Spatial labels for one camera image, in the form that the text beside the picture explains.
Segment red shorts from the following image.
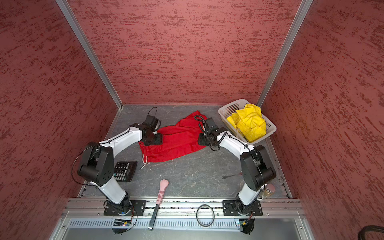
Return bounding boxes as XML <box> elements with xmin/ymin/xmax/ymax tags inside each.
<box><xmin>139</xmin><ymin>111</ymin><xmax>207</xmax><ymax>165</ymax></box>

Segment yellow shorts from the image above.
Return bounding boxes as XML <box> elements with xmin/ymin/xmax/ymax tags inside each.
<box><xmin>227</xmin><ymin>104</ymin><xmax>267</xmax><ymax>143</ymax></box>

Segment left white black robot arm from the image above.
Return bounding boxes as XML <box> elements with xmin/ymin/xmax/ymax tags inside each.
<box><xmin>78</xmin><ymin>123</ymin><xmax>163</xmax><ymax>216</ymax></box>

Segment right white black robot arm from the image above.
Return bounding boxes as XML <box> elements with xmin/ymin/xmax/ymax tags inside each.
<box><xmin>198</xmin><ymin>128</ymin><xmax>277</xmax><ymax>215</ymax></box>

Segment white plastic basket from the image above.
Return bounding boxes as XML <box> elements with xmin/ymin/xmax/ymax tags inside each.
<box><xmin>218</xmin><ymin>99</ymin><xmax>277</xmax><ymax>145</ymax></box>

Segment metal spoon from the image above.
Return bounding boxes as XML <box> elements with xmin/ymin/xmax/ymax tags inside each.
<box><xmin>222</xmin><ymin>172</ymin><xmax>243</xmax><ymax>180</ymax></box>

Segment black calculator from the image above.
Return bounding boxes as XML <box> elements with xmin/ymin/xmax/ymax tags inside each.
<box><xmin>114</xmin><ymin>162</ymin><xmax>138</xmax><ymax>183</ymax></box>

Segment small glass jar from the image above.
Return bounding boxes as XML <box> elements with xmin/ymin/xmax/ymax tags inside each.
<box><xmin>261</xmin><ymin>184</ymin><xmax>276</xmax><ymax>200</ymax></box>

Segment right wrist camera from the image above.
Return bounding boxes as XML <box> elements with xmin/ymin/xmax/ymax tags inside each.
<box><xmin>203</xmin><ymin>118</ymin><xmax>219</xmax><ymax>135</ymax></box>

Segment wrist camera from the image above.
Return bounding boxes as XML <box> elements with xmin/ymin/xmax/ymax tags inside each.
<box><xmin>143</xmin><ymin>115</ymin><xmax>161</xmax><ymax>132</ymax></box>
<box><xmin>203</xmin><ymin>118</ymin><xmax>219</xmax><ymax>135</ymax></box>

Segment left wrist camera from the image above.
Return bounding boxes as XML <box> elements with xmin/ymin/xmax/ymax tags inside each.
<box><xmin>143</xmin><ymin>115</ymin><xmax>161</xmax><ymax>132</ymax></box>

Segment pink cat-paw handled knife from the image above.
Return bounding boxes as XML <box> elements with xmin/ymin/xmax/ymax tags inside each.
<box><xmin>148</xmin><ymin>179</ymin><xmax>169</xmax><ymax>231</ymax></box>

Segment black rubber ring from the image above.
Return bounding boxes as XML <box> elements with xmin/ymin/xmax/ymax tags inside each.
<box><xmin>196</xmin><ymin>203</ymin><xmax>216</xmax><ymax>228</ymax></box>

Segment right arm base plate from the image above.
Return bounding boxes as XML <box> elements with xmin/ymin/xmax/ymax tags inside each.
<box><xmin>222</xmin><ymin>200</ymin><xmax>263</xmax><ymax>217</ymax></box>

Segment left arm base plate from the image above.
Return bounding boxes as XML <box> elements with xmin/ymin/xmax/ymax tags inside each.
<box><xmin>103</xmin><ymin>200</ymin><xmax>147</xmax><ymax>217</ymax></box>

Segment black cable corner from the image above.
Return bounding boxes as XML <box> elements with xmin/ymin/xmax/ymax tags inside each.
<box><xmin>358</xmin><ymin>225</ymin><xmax>384</xmax><ymax>240</ymax></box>

